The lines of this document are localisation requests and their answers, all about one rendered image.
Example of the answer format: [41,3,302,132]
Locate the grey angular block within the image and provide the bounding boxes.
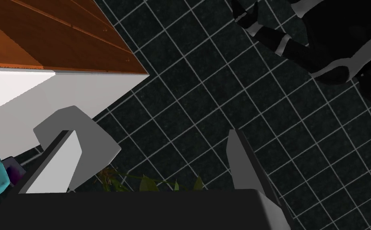
[33,105,122,192]

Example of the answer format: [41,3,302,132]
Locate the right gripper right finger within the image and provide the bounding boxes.
[226,129,281,202]

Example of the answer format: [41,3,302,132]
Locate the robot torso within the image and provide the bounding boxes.
[289,0,371,107]

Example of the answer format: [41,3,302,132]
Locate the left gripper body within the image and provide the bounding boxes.
[231,0,260,27]

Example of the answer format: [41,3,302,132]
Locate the green leafy plant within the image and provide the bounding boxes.
[94,165,205,192]

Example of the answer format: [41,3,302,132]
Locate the white cabinet with wooden top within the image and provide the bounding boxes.
[0,0,150,160]

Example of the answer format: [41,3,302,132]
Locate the purple small object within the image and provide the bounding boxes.
[2,156,27,186]

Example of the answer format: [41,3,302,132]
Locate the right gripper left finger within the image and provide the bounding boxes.
[19,129,83,194]

